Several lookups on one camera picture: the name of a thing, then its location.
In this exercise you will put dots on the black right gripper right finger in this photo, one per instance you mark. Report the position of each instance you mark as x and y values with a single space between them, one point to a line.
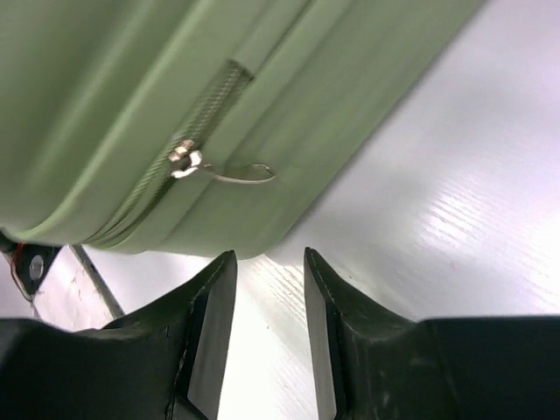
371 363

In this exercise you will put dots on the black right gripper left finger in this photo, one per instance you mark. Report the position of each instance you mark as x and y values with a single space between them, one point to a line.
165 360

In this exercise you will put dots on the green hard-shell suitcase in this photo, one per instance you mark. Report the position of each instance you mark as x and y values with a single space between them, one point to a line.
194 127

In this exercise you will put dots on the white foam front board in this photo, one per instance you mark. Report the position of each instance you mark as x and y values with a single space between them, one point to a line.
73 295

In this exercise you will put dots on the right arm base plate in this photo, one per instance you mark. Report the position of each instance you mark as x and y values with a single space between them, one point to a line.
29 264

